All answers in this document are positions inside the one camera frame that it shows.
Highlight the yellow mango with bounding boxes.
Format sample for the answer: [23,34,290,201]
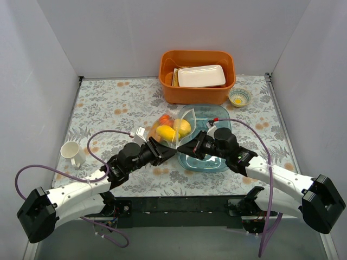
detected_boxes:
[156,125,176,142]

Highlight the pale yellow lemon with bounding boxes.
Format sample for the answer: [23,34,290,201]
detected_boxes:
[173,119,191,138]

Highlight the clear zip top bag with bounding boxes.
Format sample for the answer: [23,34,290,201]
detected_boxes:
[147,106,197,148]

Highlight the small orange pumpkin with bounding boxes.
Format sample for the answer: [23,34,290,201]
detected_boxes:
[159,114,174,127]

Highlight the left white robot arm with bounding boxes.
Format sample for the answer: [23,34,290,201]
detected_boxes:
[17,138,177,243]

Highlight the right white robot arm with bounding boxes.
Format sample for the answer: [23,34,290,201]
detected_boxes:
[177,128,346,234]

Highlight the clear blue glass dish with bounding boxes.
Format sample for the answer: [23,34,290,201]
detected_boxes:
[178,104,229,173]

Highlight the small patterned bowl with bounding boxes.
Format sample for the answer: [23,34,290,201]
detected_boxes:
[228,87,252,108]

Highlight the floral tablecloth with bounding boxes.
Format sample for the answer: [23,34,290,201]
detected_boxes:
[52,75,297,197]

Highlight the white cup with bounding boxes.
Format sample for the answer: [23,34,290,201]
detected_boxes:
[60,141,86,168]

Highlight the orange plastic basin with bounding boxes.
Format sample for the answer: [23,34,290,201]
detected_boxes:
[158,50,236,105]

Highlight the white rectangular tray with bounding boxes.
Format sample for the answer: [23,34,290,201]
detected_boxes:
[176,64,226,88]

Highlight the tan plates in basin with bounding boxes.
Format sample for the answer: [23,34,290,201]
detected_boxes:
[165,67,183,87]

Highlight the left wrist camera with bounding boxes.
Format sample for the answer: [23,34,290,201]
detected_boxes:
[130,127,146,146]

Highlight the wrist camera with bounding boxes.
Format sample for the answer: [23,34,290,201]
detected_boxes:
[130,127,146,146]
[206,118,219,130]

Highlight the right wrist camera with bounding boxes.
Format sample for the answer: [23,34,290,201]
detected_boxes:
[206,118,219,130]

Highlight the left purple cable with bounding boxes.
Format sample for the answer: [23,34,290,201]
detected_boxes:
[15,129,136,249]

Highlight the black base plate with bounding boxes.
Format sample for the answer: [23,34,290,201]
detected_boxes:
[83,193,279,235]

